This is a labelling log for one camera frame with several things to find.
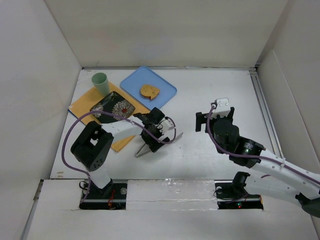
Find blue plastic tray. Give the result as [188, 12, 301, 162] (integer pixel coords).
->
[120, 66, 177, 110]

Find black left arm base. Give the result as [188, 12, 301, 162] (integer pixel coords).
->
[79, 181, 128, 210]

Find black floral square plate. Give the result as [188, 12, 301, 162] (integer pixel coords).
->
[90, 91, 136, 124]

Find orange placemat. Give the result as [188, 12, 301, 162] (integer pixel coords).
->
[68, 83, 150, 153]

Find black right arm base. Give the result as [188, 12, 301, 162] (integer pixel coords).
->
[213, 171, 264, 210]

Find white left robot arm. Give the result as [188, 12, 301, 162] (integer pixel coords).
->
[70, 107, 175, 195]

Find toasted bread slice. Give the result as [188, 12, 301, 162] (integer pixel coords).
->
[140, 84, 161, 101]

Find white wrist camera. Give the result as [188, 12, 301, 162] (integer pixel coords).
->
[211, 97, 231, 118]
[157, 117, 175, 134]

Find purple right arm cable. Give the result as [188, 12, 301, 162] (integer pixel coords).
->
[204, 104, 320, 186]

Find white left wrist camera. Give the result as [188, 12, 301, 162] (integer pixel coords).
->
[157, 117, 175, 134]

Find aluminium frame rail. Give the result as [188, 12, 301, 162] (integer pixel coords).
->
[249, 67, 284, 157]

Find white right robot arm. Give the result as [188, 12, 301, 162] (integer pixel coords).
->
[195, 105, 320, 218]

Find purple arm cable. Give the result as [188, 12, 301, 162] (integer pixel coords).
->
[204, 104, 320, 186]
[61, 109, 177, 204]

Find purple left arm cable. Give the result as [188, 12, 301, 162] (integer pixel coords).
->
[61, 109, 177, 204]

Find green plastic cup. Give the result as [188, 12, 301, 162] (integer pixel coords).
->
[91, 72, 110, 97]

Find metal tongs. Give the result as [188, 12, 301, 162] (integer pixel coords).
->
[135, 132, 184, 158]

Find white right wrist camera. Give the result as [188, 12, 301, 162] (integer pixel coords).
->
[211, 97, 231, 118]

